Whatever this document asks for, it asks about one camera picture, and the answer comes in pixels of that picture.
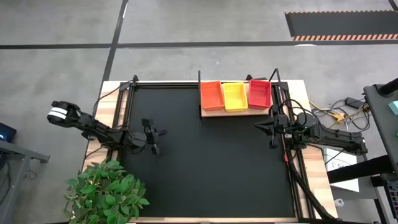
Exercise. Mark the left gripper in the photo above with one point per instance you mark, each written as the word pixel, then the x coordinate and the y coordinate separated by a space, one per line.
pixel 146 122

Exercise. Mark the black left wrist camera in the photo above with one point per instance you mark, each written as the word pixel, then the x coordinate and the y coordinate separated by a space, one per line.
pixel 150 135

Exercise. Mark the black desk beam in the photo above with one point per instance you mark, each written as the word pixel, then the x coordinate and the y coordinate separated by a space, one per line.
pixel 360 169

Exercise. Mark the white cardboard box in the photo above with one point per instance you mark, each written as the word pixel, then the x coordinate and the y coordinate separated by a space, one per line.
pixel 332 155

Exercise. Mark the blue plastic crate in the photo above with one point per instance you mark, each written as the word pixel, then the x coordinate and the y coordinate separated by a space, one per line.
pixel 393 196

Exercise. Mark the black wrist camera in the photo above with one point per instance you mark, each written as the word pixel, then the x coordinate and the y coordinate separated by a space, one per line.
pixel 150 135
pixel 283 124

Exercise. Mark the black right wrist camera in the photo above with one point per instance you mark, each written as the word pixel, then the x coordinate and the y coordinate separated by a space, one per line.
pixel 283 124

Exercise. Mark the yellow plastic basket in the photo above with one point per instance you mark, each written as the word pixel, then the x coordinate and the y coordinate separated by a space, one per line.
pixel 235 97

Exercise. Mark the red clip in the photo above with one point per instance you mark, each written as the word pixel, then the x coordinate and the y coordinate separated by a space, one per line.
pixel 285 158

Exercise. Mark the black desk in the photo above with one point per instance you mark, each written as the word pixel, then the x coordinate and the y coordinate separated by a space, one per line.
pixel 382 124

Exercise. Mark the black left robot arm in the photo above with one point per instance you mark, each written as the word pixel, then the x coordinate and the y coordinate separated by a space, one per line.
pixel 93 129

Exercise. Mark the small white adapter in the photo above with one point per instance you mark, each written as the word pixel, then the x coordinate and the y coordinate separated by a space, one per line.
pixel 339 203

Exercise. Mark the teal box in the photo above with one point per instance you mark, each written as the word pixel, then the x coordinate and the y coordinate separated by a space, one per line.
pixel 394 108

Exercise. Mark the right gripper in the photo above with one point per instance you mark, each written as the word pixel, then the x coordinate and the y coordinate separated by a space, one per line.
pixel 274 109

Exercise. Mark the green leafy plant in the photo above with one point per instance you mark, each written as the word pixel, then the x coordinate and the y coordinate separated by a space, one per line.
pixel 105 196

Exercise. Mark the black table mat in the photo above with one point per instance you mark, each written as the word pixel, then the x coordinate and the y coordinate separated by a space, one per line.
pixel 211 161

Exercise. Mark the orange plastic basket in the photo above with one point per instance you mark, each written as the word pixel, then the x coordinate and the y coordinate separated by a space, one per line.
pixel 212 96

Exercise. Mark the black power adapter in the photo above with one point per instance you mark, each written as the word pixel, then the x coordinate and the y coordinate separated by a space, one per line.
pixel 353 102

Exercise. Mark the red plastic basket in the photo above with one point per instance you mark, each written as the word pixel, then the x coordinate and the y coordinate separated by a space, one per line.
pixel 259 94

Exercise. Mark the black ramp orange stripes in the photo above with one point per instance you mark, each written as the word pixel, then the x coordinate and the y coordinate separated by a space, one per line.
pixel 342 25

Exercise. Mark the grey metal desk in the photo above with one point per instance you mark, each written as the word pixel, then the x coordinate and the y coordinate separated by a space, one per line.
pixel 15 149

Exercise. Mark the black device blue light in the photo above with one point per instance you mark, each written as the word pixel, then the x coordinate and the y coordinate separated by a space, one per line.
pixel 6 132

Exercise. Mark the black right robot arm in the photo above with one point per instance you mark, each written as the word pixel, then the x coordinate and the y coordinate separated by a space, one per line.
pixel 335 138

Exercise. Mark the wooden shelf board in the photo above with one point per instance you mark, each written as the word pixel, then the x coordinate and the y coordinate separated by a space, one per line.
pixel 236 114

